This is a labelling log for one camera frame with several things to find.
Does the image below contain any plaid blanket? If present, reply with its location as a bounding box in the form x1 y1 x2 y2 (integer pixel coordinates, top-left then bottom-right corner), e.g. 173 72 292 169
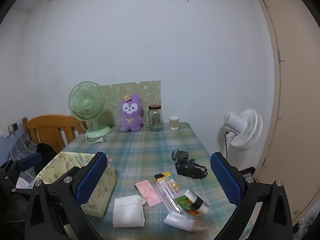
0 132 38 180

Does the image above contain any glass jar mug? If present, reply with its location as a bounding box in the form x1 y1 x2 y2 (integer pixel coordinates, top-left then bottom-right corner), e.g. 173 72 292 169
144 105 163 132

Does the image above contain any purple plush toy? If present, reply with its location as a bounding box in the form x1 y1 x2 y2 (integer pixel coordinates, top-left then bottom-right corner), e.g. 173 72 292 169
119 94 144 132

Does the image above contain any yellow printed storage box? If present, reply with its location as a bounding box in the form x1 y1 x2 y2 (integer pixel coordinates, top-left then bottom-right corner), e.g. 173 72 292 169
16 151 117 240

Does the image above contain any white tissue pack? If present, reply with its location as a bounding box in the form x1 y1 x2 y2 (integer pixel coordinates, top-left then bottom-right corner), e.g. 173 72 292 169
112 194 147 228

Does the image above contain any black clothing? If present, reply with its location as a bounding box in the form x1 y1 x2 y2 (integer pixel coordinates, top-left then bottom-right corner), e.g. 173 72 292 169
36 143 58 165

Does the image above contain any green fan power cord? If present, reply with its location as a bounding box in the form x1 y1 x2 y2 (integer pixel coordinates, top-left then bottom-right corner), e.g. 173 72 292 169
85 121 107 144

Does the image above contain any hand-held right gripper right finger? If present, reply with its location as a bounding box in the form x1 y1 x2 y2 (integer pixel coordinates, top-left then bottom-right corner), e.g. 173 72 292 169
210 152 293 240

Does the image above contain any green tissue pack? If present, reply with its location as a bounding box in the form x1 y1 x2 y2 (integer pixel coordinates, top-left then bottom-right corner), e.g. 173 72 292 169
174 189 210 217

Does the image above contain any clear plastic sleeve pack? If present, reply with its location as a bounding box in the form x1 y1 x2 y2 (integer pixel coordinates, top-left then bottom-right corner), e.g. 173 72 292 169
154 179 185 214

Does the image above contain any pink packet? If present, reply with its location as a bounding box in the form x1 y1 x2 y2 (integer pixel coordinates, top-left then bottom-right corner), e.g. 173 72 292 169
135 180 162 207

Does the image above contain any beige door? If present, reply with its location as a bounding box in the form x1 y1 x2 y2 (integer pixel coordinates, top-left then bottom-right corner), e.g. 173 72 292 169
253 0 320 228

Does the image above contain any black fan cable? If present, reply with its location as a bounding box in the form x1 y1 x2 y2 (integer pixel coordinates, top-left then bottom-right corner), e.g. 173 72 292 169
224 131 230 159

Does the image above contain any black plastic bag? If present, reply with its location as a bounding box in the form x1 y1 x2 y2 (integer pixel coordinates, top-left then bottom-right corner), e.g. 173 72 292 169
174 159 209 180

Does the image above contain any green desk fan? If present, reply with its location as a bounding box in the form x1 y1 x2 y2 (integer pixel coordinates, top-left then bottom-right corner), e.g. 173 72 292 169
68 81 111 138

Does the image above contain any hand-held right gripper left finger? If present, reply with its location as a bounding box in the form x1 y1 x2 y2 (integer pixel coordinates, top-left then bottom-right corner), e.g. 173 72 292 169
24 152 108 240

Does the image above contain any yellow and black packet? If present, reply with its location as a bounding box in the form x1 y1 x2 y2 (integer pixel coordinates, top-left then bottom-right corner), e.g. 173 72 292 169
154 172 179 190

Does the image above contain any grey cloth pouch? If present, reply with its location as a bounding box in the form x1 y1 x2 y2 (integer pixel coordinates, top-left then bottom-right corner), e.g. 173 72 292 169
171 149 190 162

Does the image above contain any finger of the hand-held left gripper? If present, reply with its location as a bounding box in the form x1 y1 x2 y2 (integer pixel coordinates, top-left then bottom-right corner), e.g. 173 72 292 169
5 152 42 180

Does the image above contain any green printed cardboard panel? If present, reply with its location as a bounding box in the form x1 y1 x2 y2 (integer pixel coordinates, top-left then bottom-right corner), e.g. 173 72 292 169
100 81 161 127

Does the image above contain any white standing fan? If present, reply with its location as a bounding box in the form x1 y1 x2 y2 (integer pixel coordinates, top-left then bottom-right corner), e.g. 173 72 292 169
222 108 263 152

